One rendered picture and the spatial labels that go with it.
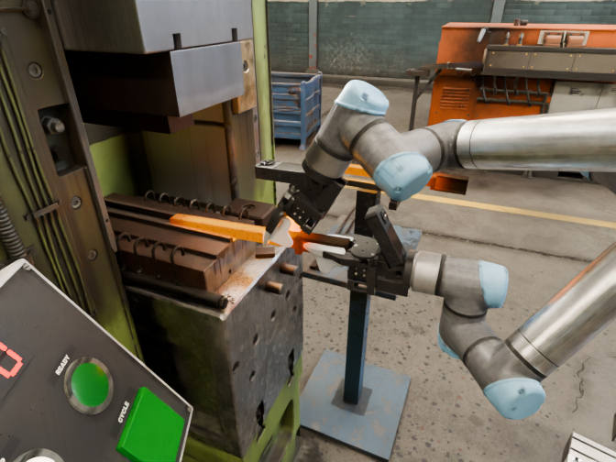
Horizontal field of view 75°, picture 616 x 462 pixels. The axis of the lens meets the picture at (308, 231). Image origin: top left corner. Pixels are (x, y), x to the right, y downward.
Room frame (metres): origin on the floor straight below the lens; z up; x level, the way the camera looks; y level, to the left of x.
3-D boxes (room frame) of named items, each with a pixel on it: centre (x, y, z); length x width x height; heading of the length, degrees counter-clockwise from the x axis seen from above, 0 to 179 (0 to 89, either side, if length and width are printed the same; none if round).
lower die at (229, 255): (0.81, 0.36, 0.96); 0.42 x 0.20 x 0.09; 68
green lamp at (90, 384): (0.28, 0.22, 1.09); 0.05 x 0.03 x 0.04; 158
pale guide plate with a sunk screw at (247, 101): (1.07, 0.16, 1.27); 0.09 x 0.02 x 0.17; 158
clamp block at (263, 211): (0.91, 0.15, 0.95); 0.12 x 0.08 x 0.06; 68
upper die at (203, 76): (0.81, 0.36, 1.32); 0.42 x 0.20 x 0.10; 68
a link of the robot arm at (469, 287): (0.57, -0.28, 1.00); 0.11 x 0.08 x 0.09; 68
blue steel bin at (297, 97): (4.93, 0.50, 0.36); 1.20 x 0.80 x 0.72; 74
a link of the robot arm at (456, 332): (0.56, -0.29, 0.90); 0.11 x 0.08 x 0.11; 11
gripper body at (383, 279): (0.63, -0.14, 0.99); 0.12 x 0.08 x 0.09; 68
